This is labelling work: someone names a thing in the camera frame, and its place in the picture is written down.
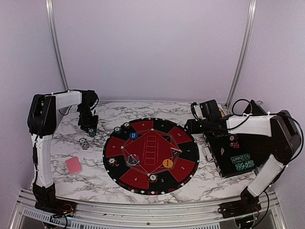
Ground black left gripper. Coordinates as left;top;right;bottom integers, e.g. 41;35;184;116
77;105;98;132

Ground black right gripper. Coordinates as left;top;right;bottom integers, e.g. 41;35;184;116
185;118;212;135

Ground green poker chip stack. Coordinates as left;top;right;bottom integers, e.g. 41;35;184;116
88;128;96;137

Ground white black poker chip stack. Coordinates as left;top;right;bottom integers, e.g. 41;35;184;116
79;138;90;150

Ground green chips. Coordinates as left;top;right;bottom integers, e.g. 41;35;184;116
114;126;122;134

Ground triangular all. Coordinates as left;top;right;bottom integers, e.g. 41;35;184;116
170;147;183;157

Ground blue small blind button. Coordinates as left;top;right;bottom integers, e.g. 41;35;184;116
129;132;138;140

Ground orange big blind button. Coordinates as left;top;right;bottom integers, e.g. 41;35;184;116
163;159;173;168

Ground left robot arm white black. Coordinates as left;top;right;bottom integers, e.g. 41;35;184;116
27;90;99;212

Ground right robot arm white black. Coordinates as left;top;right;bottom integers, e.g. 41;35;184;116
185;110;304;214

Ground red dice in case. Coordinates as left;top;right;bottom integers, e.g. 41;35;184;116
229;142;240;149

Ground black poker set case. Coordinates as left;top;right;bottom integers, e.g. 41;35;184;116
202;99;284;179

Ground teal chip row upper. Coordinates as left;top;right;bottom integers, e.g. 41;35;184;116
230;154;251;164

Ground teal chip row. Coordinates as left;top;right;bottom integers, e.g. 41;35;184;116
230;154;251;164
235;160;254;171

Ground red playing card deck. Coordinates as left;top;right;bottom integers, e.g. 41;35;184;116
65;156;82;175

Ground teal chip row lower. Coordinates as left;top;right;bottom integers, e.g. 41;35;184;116
235;160;254;171

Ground round red black poker mat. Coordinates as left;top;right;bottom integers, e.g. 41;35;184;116
103;118;200;195

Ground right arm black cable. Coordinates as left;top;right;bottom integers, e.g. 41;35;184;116
207;99;305;165

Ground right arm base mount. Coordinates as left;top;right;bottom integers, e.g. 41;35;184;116
218;200;262;219

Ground right aluminium frame post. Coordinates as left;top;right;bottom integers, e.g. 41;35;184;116
225;0;257;108

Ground aluminium frame post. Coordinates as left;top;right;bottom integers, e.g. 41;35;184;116
45;0;69;90
225;0;257;108

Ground front aluminium rail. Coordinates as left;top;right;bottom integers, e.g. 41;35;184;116
8;189;287;229

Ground left aluminium frame post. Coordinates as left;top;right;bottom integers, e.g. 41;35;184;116
45;0;69;90

